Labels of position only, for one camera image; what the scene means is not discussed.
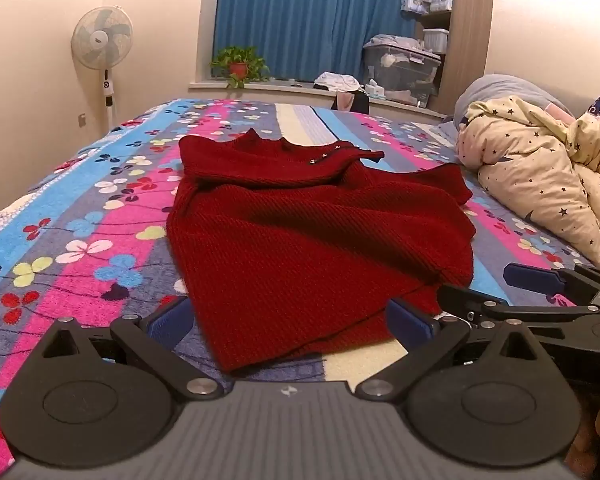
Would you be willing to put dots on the white windowsill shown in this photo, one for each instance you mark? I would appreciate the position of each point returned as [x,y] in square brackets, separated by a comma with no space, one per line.
[290,86]

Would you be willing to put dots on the black chair back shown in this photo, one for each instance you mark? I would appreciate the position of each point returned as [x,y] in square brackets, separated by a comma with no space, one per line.
[362,104]

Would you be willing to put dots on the blue curtain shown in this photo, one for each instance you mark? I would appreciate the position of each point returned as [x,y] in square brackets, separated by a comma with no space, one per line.
[305,15]

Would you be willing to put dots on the white standing fan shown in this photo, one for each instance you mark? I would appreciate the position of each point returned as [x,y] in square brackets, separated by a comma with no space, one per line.
[102,37]

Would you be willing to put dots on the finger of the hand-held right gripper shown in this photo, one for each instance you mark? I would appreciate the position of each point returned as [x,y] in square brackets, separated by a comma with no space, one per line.
[460,297]
[530,276]

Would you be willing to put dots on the pile of white clothes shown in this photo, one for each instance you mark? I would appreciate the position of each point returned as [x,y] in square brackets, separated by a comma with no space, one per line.
[337,82]

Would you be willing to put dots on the cream star-print duvet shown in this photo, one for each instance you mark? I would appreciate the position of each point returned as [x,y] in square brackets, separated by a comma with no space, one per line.
[530,170]

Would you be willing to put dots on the red knit sweater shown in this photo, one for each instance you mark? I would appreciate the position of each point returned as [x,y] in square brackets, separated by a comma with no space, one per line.
[305,240]

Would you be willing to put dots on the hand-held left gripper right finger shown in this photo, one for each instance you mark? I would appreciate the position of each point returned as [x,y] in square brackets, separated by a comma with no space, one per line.
[410,320]

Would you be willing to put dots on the potted green plant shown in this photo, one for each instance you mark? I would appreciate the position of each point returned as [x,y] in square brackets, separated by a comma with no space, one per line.
[237,60]

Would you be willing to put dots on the white lidded storage box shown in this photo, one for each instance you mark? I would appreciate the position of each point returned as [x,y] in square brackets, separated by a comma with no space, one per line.
[436,41]

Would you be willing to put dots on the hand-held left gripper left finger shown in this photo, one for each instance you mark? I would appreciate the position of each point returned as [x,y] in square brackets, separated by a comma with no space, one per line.
[170,317]

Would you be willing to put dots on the wall outlet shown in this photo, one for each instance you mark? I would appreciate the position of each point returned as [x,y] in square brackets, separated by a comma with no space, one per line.
[82,120]

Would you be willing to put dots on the wooden bookcase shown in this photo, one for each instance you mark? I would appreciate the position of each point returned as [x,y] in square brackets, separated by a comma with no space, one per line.
[467,35]

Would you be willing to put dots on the grey pillow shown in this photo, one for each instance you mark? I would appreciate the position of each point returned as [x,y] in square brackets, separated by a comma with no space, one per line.
[505,87]

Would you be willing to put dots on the floral striped bed sheet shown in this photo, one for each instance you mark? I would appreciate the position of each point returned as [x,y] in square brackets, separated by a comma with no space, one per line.
[80,240]

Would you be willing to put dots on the pink cloth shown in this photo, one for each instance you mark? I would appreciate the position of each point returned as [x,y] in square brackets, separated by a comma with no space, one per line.
[345,101]

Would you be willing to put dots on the clear plastic storage bin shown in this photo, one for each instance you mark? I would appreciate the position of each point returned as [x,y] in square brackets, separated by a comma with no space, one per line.
[400,75]

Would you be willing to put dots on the tissue box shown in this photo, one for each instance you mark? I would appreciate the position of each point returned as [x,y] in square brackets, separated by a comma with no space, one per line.
[375,89]

